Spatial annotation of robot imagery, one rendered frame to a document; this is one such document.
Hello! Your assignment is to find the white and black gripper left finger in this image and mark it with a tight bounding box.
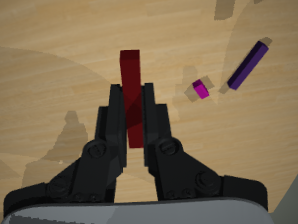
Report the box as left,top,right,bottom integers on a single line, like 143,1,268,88
3,84,127,219

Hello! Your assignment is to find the dark purple rectangular bar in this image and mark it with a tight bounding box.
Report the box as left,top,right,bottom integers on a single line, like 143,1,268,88
227,40,269,90

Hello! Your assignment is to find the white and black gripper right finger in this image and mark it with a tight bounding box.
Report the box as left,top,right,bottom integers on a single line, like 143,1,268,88
141,83,268,212

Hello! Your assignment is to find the red rod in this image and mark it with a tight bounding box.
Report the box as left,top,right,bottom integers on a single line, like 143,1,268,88
120,49,143,149

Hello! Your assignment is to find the small magenta block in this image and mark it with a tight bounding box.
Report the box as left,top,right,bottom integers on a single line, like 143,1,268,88
192,79,209,99

